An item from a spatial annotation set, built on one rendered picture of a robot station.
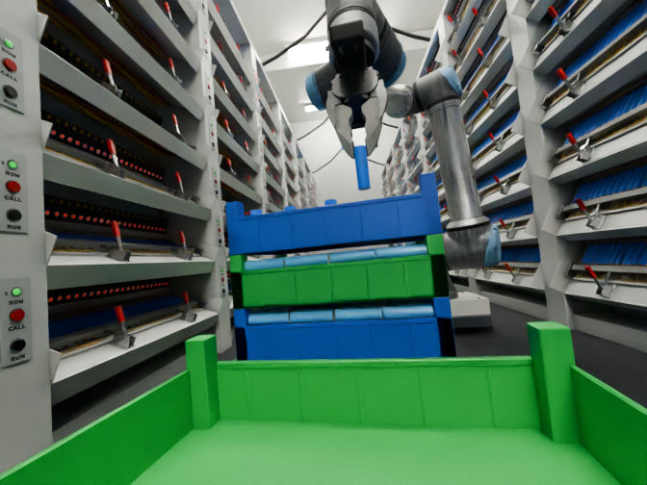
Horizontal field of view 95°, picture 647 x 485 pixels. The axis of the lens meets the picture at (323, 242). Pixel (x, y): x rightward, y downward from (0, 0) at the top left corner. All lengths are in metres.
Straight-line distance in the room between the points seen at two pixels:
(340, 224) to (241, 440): 0.26
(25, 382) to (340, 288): 0.49
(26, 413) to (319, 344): 0.45
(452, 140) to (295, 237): 0.88
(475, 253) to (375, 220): 0.80
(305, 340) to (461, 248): 0.85
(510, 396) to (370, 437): 0.11
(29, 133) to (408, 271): 0.63
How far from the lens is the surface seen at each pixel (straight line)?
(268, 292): 0.44
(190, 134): 1.30
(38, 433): 0.68
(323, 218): 0.41
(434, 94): 1.25
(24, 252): 0.64
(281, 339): 0.44
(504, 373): 0.28
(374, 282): 0.40
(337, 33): 0.48
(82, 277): 0.72
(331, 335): 0.42
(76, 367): 0.73
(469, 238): 1.17
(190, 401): 0.32
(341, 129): 0.48
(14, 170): 0.66
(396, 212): 0.40
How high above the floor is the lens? 0.30
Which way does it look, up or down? 3 degrees up
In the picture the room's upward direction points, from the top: 5 degrees counter-clockwise
